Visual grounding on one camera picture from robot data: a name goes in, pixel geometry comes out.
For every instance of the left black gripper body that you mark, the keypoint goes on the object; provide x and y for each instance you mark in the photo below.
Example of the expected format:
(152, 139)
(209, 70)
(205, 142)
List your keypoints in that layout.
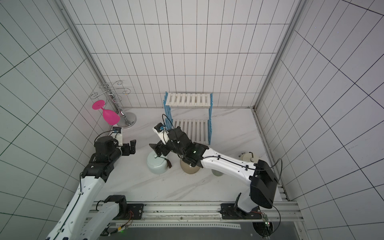
(123, 149)

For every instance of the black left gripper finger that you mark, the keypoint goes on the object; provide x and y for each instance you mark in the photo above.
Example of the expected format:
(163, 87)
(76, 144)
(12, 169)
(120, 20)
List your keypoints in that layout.
(133, 143)
(132, 150)

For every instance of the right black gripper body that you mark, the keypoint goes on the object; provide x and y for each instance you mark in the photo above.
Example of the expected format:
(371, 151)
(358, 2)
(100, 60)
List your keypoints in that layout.
(163, 145)

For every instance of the light blue tea canister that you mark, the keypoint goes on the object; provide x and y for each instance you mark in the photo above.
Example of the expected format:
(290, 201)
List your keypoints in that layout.
(158, 165)

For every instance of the brown tea canister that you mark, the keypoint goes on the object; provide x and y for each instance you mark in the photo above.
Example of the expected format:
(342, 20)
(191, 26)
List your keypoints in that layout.
(189, 169)

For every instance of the green tea canister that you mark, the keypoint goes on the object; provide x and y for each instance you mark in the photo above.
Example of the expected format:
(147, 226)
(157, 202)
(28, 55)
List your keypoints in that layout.
(217, 173)

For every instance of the cream tea canister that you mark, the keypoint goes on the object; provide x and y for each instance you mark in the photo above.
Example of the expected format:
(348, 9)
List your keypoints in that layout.
(249, 157)

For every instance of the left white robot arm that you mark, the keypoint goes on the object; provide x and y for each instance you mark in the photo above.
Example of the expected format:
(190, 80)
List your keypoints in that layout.
(72, 225)

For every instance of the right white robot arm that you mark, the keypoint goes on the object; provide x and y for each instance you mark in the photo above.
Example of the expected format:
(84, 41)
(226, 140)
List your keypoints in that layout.
(259, 176)

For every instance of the blue white wooden shelf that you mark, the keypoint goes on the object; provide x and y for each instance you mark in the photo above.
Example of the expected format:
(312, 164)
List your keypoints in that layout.
(192, 113)

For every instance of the chrome glass holder stand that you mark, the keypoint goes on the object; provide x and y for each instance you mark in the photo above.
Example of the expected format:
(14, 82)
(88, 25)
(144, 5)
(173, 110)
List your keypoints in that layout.
(114, 93)

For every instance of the pink plastic wine glass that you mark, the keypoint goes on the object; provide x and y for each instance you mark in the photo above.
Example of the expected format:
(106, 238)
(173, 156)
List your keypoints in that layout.
(109, 116)

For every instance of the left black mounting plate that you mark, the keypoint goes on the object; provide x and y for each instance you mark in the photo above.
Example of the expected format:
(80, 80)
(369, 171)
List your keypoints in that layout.
(130, 211)

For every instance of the black mounting plate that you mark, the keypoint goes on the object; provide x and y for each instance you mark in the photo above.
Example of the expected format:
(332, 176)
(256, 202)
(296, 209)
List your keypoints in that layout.
(130, 211)
(231, 212)

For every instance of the left base wiring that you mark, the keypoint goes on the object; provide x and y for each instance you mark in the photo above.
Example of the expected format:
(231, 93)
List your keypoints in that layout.
(117, 226)

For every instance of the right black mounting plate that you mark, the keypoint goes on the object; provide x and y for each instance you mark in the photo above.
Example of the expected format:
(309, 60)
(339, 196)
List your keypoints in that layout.
(231, 212)

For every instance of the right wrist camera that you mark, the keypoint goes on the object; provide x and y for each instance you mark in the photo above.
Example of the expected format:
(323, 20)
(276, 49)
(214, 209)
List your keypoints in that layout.
(162, 132)

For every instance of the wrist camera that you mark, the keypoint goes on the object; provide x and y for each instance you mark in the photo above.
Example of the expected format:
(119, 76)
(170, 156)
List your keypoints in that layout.
(162, 132)
(117, 134)

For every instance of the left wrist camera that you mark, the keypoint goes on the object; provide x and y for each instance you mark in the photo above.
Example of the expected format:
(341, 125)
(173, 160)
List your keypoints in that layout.
(117, 134)

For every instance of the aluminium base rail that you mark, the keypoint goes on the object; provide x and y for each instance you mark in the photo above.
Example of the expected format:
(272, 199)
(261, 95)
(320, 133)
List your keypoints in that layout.
(203, 214)

